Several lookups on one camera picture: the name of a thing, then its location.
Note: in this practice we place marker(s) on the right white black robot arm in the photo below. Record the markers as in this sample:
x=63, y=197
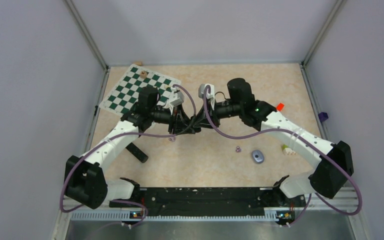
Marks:
x=331, y=162

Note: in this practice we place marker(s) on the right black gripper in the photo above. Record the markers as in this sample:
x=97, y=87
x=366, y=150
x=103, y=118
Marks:
x=202, y=120

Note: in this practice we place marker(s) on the green white toy brick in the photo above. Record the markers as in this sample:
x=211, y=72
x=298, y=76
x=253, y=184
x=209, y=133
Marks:
x=287, y=150

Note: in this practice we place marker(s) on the purple object at edge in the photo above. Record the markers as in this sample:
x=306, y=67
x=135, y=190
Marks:
x=323, y=116

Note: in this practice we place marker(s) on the white perforated cable duct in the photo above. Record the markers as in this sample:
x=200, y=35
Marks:
x=127, y=216

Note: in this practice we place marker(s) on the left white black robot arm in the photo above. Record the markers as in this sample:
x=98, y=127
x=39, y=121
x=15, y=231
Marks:
x=84, y=178

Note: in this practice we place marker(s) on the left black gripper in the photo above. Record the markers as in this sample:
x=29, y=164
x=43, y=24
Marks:
x=182, y=124

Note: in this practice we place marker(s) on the red block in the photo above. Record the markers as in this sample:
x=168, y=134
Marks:
x=280, y=106

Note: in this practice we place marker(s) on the green white chessboard mat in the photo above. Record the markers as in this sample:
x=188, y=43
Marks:
x=126, y=91

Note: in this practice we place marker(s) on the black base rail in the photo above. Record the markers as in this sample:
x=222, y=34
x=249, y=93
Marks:
x=213, y=201

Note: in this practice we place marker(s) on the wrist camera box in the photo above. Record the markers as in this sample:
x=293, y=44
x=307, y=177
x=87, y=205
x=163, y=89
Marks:
x=207, y=91
x=176, y=99

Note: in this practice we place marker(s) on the black cuboid bar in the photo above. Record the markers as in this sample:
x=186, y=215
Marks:
x=137, y=153

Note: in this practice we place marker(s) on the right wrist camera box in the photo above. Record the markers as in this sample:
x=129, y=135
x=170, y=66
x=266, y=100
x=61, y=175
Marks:
x=207, y=91

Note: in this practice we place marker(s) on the wooden chess piece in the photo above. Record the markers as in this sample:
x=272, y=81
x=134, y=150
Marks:
x=143, y=74

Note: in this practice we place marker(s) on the grey purple charging case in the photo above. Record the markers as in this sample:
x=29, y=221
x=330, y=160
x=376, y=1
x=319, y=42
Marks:
x=257, y=156

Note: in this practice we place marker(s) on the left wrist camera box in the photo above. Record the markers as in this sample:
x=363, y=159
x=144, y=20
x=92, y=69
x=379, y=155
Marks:
x=176, y=99

